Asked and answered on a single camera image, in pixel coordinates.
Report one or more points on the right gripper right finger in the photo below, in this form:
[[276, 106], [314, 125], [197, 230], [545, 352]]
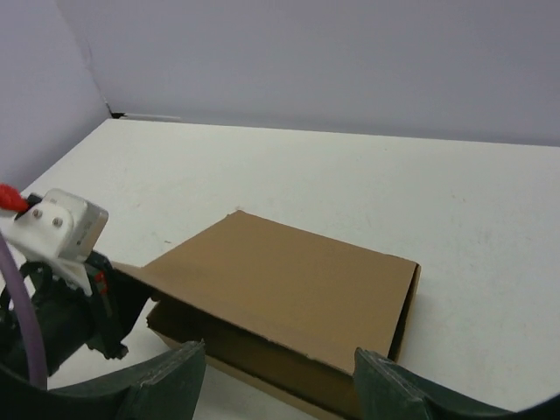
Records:
[[387, 390]]

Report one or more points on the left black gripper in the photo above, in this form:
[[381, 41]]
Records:
[[68, 319]]

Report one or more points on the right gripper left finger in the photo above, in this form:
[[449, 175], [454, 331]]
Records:
[[165, 387]]

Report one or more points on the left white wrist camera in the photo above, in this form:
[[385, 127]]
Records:
[[61, 231]]

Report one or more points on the brown cardboard box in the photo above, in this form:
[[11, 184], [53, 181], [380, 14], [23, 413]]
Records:
[[282, 309]]

